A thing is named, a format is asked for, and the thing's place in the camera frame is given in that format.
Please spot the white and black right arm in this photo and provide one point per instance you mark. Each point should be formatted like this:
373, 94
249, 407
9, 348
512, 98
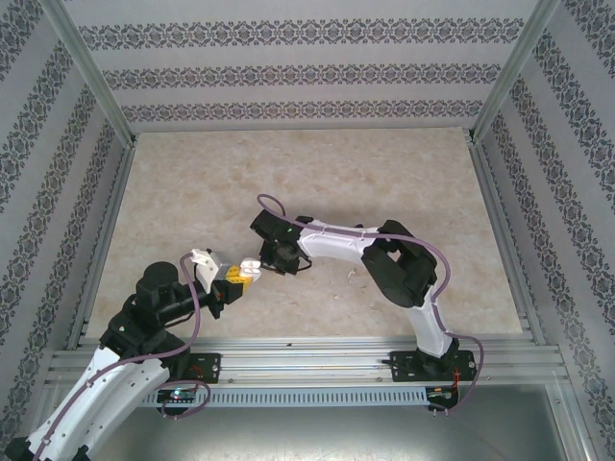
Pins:
331, 245

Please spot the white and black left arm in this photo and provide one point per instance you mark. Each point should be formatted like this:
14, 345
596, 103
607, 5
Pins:
96, 394

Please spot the small green circuit board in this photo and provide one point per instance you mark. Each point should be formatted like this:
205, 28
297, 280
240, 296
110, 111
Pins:
442, 393
178, 395

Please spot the grey sheet metal panel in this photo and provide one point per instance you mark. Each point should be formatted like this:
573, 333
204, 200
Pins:
307, 437

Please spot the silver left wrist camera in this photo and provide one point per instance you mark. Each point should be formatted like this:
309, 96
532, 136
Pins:
221, 266

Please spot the aluminium frame side rail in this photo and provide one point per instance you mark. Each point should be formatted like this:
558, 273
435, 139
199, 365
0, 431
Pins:
507, 240
103, 240

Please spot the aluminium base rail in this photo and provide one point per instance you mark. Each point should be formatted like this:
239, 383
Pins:
307, 365

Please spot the aluminium frame post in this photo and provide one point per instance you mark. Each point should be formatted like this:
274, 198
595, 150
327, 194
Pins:
514, 72
91, 72
576, 422

